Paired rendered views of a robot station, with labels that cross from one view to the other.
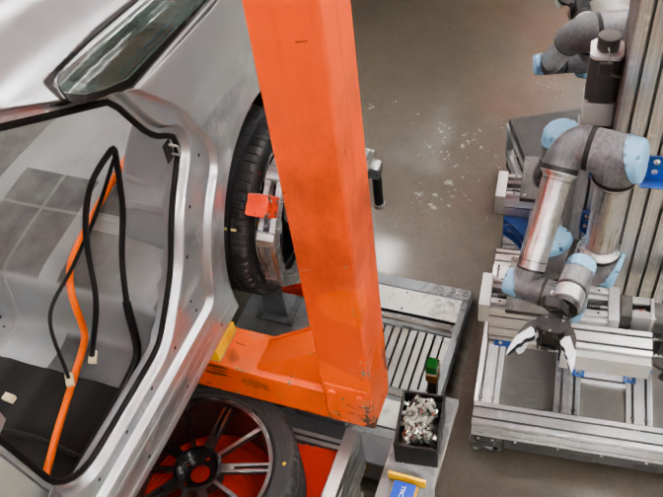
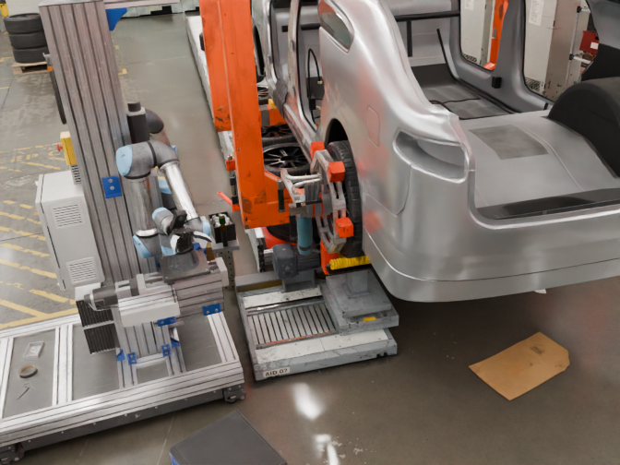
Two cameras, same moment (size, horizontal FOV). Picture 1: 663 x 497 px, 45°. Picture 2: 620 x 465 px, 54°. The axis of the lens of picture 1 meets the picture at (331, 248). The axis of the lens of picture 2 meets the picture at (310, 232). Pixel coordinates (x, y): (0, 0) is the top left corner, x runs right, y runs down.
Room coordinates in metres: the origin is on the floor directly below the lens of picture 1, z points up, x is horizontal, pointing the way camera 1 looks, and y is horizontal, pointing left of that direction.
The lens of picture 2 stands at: (4.39, -1.88, 2.36)
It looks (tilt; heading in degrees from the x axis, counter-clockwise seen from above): 29 degrees down; 142
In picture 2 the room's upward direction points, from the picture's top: 3 degrees counter-clockwise
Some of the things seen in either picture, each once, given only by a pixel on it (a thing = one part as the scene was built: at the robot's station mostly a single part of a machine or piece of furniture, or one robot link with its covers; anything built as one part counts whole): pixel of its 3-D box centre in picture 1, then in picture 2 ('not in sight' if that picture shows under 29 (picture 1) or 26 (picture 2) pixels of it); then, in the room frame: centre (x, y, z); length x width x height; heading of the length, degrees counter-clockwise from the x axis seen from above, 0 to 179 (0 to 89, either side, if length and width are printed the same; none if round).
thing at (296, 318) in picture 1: (277, 292); (357, 276); (2.11, 0.24, 0.32); 0.40 x 0.30 x 0.28; 154
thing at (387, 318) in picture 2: not in sight; (357, 302); (2.11, 0.24, 0.13); 0.50 x 0.36 x 0.10; 154
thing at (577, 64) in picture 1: (581, 60); (172, 239); (2.26, -0.96, 1.11); 0.11 x 0.08 x 0.11; 84
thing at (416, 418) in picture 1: (420, 427); (221, 226); (1.30, -0.19, 0.51); 0.20 x 0.14 x 0.13; 161
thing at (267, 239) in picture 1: (299, 207); (327, 202); (2.04, 0.09, 0.85); 0.54 x 0.07 x 0.54; 154
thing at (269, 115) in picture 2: not in sight; (258, 106); (-0.16, 1.14, 0.69); 0.52 x 0.17 x 0.35; 64
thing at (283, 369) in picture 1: (257, 350); (304, 191); (1.57, 0.29, 0.69); 0.52 x 0.17 x 0.35; 64
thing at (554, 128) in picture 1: (561, 142); not in sight; (2.01, -0.82, 0.98); 0.13 x 0.12 x 0.14; 84
